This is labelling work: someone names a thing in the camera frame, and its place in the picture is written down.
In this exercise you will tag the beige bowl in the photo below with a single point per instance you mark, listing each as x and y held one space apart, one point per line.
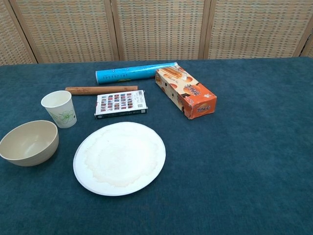
27 144

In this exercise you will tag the orange snack box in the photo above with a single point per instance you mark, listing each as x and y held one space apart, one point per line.
188 91

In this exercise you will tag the white plate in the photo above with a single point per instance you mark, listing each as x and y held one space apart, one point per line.
119 159

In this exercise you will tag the woven folding screen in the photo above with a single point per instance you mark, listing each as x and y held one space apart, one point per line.
156 29

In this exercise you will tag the paper cup with green flower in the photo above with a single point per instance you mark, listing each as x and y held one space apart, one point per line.
62 110

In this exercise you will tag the blue cling film roll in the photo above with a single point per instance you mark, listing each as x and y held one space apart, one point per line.
127 74

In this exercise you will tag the flat box with picture grid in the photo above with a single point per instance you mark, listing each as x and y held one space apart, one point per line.
121 104

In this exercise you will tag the teal tablecloth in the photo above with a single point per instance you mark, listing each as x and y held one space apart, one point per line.
220 159

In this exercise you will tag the wooden rolling pin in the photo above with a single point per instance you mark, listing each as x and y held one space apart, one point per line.
97 90

